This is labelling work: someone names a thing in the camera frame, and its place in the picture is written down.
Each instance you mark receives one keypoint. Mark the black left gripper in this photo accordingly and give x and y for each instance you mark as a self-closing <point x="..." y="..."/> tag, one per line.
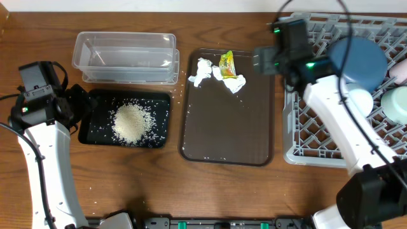
<point x="82" y="105"/>

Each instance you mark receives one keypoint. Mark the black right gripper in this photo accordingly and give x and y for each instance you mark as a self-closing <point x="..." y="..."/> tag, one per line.
<point x="279" y="53"/>

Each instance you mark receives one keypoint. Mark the pile of rice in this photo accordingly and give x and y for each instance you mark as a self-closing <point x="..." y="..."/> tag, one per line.
<point x="140" y="123"/>

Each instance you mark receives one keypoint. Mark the yellow green snack wrapper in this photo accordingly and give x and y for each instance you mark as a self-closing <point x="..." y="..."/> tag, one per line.
<point x="227" y="66"/>

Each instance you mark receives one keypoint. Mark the dark blue plate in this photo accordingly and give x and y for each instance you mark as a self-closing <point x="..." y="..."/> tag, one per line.
<point x="366" y="64"/>

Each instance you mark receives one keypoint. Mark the white napkin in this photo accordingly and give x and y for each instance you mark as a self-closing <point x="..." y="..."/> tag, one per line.
<point x="233" y="84"/>

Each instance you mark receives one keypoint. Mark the light blue bowl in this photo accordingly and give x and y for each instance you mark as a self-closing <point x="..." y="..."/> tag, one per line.
<point x="361" y="99"/>

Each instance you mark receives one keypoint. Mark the white tissue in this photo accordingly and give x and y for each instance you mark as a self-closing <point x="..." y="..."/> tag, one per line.
<point x="204" y="71"/>

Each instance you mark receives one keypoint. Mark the pink cup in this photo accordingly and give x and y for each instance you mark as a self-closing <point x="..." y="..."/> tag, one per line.
<point x="399" y="72"/>

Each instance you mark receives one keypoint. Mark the mint green bowl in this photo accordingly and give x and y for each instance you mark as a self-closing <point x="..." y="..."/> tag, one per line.
<point x="393" y="103"/>

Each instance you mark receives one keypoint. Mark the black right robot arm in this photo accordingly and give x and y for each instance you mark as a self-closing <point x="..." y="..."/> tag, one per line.
<point x="376" y="191"/>

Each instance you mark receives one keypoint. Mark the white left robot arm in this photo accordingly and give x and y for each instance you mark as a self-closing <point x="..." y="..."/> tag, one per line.
<point x="41" y="118"/>

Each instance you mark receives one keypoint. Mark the grey dishwasher rack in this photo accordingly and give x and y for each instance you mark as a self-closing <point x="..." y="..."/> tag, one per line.
<point x="306" y="141"/>

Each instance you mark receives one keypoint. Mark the black rectangular tray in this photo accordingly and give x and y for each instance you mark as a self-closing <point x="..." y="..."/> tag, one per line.
<point x="96" y="127"/>

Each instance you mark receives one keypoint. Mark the clear plastic bin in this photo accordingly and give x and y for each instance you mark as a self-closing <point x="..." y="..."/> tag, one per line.
<point x="127" y="57"/>

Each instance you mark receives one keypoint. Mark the brown serving tray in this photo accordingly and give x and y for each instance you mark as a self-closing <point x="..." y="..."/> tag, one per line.
<point x="222" y="127"/>

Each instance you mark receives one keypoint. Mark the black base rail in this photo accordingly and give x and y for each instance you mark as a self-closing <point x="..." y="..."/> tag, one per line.
<point x="167" y="223"/>

